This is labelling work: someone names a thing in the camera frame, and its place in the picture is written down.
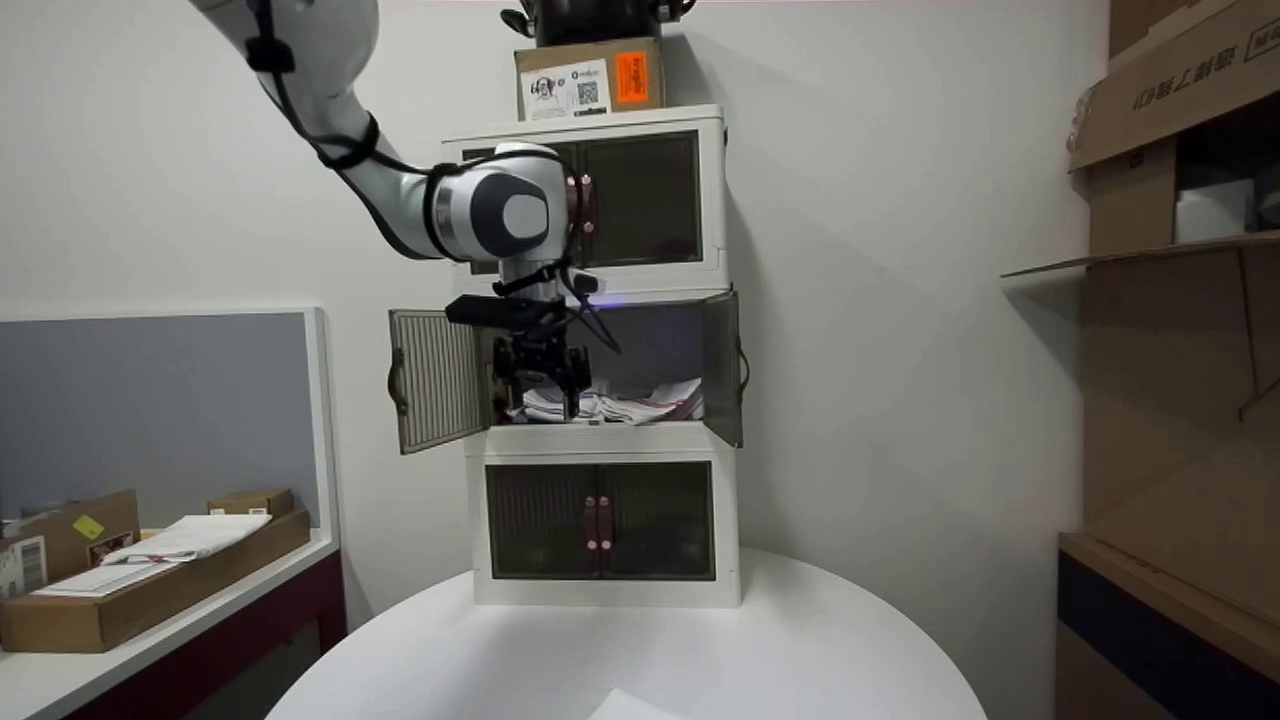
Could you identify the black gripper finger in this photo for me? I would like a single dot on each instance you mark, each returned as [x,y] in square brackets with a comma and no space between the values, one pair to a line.
[509,401]
[575,399]

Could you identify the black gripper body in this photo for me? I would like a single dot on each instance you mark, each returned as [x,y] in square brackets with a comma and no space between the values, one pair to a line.
[530,340]

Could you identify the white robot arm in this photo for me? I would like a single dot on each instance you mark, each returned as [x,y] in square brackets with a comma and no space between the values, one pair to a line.
[509,210]

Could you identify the left middle cabinet door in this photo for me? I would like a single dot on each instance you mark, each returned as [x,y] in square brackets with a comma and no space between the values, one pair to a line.
[434,377]

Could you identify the cabinet door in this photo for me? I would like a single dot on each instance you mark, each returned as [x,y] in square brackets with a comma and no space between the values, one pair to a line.
[722,371]
[434,377]

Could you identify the cloths inside cabinet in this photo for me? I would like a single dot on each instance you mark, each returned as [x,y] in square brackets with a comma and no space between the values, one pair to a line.
[613,407]

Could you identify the white three-tier storage cabinet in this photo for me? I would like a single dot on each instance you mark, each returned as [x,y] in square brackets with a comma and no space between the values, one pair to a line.
[601,513]

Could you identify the right middle cabinet door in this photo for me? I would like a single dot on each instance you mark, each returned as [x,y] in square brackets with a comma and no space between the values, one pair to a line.
[722,371]

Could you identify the cardboard box with orange stickers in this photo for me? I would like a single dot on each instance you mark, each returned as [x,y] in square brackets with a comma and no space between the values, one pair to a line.
[604,78]

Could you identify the white side counter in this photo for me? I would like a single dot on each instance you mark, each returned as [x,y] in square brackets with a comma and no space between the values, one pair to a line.
[180,409]

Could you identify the flat cardboard box with papers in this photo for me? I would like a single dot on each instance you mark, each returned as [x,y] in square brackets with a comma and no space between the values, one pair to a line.
[149,583]

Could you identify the small cardboard box yellow sticker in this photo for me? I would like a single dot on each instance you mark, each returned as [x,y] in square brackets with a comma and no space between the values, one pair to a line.
[64,543]

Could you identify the stacked large cardboard boxes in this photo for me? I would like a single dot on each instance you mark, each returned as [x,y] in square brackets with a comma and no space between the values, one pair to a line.
[1168,585]

